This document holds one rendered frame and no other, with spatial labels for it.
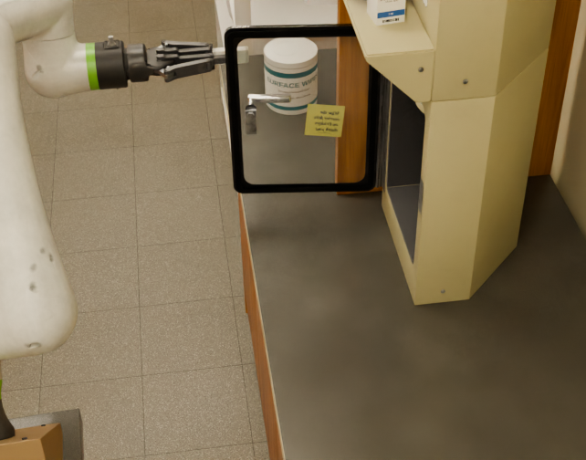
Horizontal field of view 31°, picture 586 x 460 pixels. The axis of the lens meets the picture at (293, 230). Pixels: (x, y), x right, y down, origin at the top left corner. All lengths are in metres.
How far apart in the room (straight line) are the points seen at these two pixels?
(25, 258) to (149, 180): 2.44
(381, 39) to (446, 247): 0.45
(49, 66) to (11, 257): 0.59
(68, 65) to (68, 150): 2.15
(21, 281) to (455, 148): 0.77
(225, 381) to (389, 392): 1.34
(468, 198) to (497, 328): 0.28
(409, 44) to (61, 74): 0.69
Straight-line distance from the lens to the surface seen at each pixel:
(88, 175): 4.04
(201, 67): 2.06
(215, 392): 3.16
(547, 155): 2.40
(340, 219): 2.25
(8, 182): 1.57
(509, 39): 1.77
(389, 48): 1.71
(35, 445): 1.60
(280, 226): 2.23
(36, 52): 2.05
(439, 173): 1.86
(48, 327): 1.56
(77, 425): 1.89
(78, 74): 2.06
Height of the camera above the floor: 2.36
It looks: 40 degrees down
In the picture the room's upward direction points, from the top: 1 degrees counter-clockwise
